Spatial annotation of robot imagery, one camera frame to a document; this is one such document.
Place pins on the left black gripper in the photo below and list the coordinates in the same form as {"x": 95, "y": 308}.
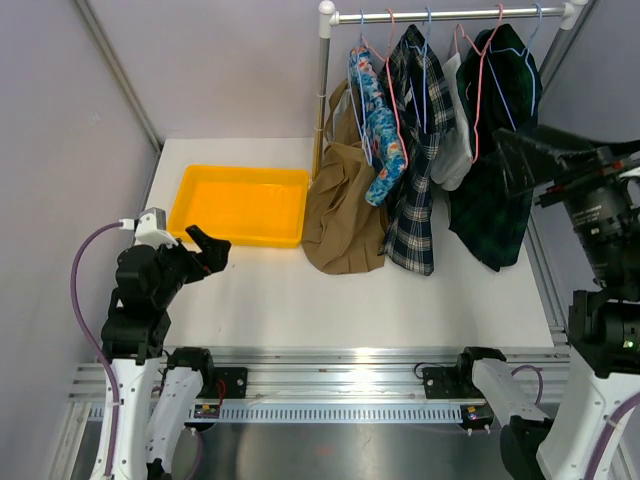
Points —
{"x": 212, "y": 257}

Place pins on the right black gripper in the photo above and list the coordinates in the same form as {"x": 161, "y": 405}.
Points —
{"x": 529, "y": 162}

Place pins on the dark green plaid skirt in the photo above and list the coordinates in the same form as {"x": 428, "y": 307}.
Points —
{"x": 488, "y": 222}

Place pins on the tan pleated skirt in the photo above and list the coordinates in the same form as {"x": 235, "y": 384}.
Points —
{"x": 343, "y": 234}

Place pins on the navy white plaid skirt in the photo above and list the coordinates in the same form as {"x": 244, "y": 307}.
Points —
{"x": 408, "y": 239}

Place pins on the blue floral skirt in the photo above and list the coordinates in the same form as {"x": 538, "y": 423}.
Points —
{"x": 378, "y": 124}

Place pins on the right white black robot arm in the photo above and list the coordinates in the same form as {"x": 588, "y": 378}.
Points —
{"x": 602, "y": 390}

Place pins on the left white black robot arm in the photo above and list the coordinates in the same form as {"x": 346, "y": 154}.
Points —
{"x": 149, "y": 394}

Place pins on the yellow plastic tray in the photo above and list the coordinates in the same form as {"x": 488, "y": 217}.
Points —
{"x": 262, "y": 207}

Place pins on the metal clothes rack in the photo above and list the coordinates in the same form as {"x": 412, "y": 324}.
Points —
{"x": 573, "y": 15}

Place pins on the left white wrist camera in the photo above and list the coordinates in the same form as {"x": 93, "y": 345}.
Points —
{"x": 149, "y": 228}

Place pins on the slotted cable duct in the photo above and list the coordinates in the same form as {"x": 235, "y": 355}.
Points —
{"x": 328, "y": 414}

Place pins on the aluminium mounting rail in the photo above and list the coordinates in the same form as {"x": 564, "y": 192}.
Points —
{"x": 342, "y": 375}

